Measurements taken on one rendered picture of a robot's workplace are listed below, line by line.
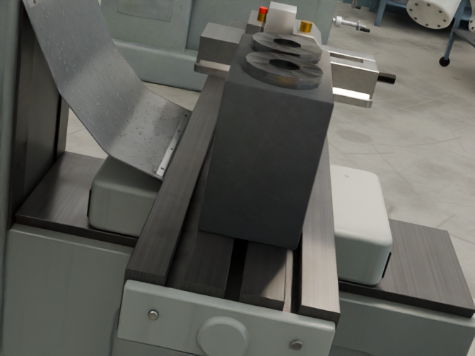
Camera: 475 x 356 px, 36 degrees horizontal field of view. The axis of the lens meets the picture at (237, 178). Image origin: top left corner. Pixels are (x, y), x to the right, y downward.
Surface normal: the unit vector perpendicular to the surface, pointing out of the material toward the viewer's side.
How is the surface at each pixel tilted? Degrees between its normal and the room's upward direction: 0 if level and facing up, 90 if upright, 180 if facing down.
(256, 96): 90
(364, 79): 90
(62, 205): 0
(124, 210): 90
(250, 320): 90
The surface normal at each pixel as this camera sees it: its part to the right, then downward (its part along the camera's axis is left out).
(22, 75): 0.98, 0.21
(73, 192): 0.18, -0.89
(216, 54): -0.09, 0.41
